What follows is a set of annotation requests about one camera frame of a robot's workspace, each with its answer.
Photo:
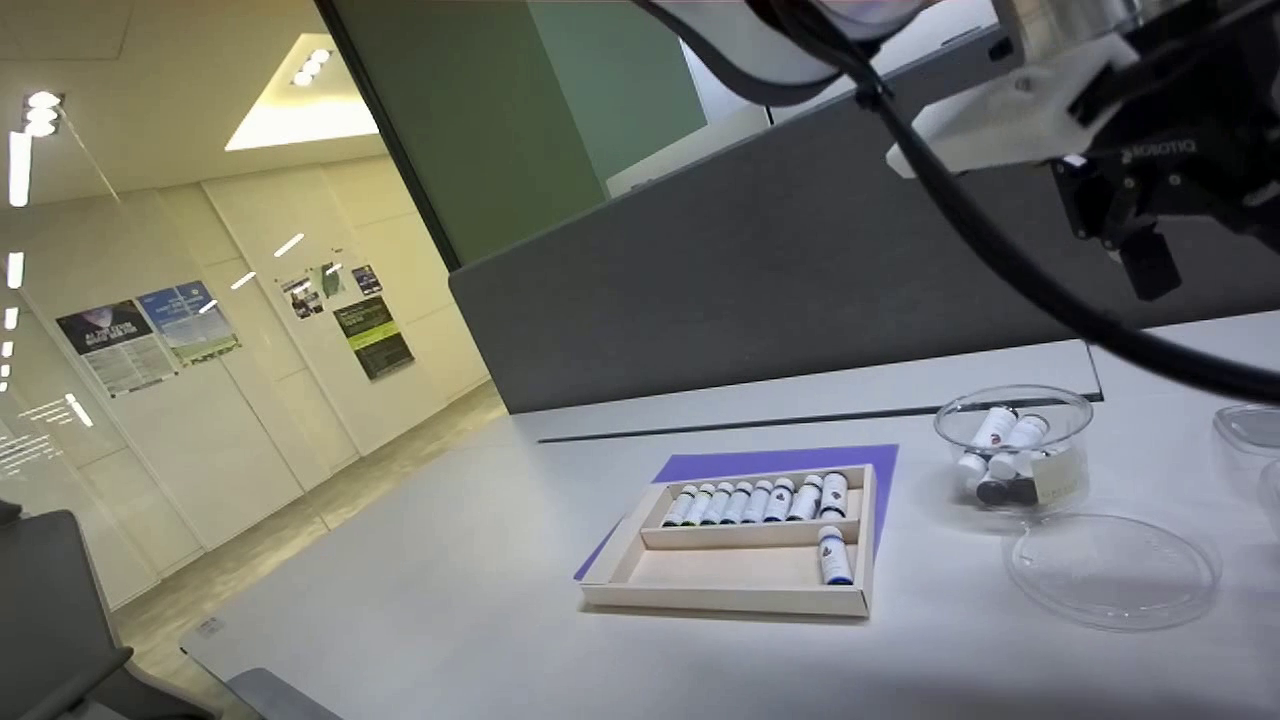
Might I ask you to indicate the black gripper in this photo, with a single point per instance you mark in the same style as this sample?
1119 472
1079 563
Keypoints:
1202 147

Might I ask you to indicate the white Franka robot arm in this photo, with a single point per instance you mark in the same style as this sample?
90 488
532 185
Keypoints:
747 33

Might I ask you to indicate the clear glass bowl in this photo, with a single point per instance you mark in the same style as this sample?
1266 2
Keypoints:
1066 463

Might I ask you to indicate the large gray desk partition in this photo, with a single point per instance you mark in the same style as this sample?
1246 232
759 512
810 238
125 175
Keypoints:
747 281

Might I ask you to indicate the purple mat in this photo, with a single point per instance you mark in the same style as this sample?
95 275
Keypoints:
747 463

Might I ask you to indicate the wooden compartment tray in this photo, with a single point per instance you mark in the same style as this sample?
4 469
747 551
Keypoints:
733 582

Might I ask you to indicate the dark poster green text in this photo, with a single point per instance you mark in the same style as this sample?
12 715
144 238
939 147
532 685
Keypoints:
379 337

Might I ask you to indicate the recessed ceiling light panel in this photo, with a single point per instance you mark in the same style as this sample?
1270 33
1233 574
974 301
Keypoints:
302 100

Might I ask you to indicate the black and white poster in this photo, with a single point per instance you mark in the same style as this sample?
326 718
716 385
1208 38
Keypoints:
115 346

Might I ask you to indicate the dark gray office chair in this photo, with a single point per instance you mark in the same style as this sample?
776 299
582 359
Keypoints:
54 625

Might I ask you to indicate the small dark wall photo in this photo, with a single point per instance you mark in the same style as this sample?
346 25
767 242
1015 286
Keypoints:
307 299
365 278
328 278

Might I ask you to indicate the blue wall poster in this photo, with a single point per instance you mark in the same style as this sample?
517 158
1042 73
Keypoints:
189 322

